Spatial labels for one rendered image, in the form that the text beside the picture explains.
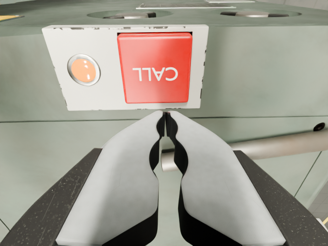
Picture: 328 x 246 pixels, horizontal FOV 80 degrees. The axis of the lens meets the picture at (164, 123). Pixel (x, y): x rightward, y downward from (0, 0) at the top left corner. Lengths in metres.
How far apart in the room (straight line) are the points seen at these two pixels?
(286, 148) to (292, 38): 0.11
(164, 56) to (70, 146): 0.15
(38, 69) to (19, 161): 0.13
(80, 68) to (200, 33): 0.11
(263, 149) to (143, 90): 0.14
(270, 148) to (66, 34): 0.22
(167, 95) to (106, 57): 0.06
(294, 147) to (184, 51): 0.16
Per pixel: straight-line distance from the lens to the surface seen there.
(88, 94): 0.21
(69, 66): 0.20
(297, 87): 0.23
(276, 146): 0.24
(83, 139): 0.24
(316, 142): 0.26
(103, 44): 0.18
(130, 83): 0.18
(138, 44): 0.17
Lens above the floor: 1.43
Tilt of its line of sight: 56 degrees down
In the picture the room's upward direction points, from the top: 177 degrees clockwise
